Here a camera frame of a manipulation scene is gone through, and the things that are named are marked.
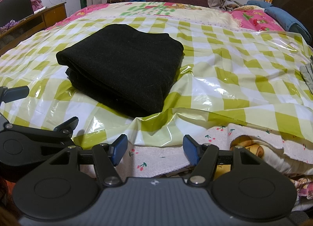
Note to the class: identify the grey glove on bed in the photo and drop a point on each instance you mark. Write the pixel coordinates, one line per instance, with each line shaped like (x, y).
(307, 74)

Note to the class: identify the blue blanket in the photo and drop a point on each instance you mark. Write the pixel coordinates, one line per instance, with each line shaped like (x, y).
(285, 20)

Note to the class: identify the pink cloth on cabinet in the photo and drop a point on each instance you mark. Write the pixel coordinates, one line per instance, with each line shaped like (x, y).
(36, 4)

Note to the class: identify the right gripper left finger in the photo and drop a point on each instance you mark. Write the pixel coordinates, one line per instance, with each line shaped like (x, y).
(104, 158)

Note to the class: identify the wooden side cabinet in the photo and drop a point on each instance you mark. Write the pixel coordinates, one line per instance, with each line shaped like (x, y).
(31, 25)

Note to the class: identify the dark wooden headboard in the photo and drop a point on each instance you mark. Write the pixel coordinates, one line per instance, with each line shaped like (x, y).
(300, 9)

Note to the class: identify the green checkered plastic sheet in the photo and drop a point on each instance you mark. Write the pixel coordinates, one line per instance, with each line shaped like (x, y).
(227, 76)

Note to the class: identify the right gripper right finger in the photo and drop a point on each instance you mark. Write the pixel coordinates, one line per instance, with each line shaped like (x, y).
(205, 158)

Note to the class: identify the floral cream pink bedsheet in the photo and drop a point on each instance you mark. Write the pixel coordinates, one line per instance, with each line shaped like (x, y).
(288, 154)

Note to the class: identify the black pants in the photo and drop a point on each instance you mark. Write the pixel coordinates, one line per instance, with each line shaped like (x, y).
(125, 69)

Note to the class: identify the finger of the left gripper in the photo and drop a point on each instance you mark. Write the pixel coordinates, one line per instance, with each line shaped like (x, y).
(64, 130)
(13, 94)

